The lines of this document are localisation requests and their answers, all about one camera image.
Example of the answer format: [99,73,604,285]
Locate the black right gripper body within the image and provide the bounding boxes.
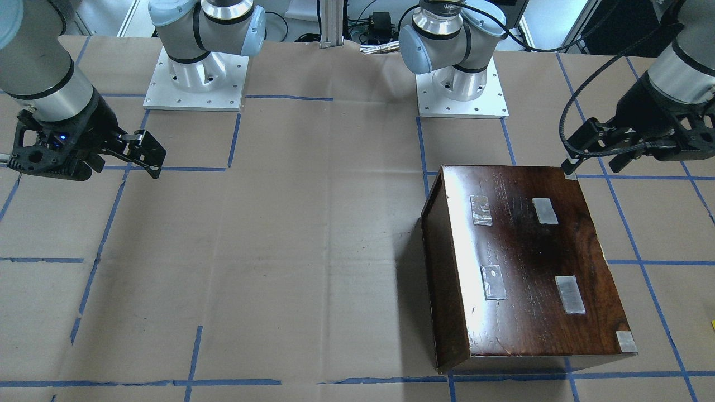
[7,90,127,181]

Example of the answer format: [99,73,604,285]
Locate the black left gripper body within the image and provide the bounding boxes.
[616,74,714,162]

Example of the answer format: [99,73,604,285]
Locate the dark wooden drawer box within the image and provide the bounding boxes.
[420,165,638,374]

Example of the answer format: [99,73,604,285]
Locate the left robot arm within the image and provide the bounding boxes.
[398,1,714,175]

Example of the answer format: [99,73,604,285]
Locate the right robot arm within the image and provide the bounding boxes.
[1,1,266,181]

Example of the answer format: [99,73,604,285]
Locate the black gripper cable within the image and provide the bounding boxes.
[560,22,685,175]

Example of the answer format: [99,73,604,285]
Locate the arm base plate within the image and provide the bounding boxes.
[143,49,250,112]
[416,59,510,119]

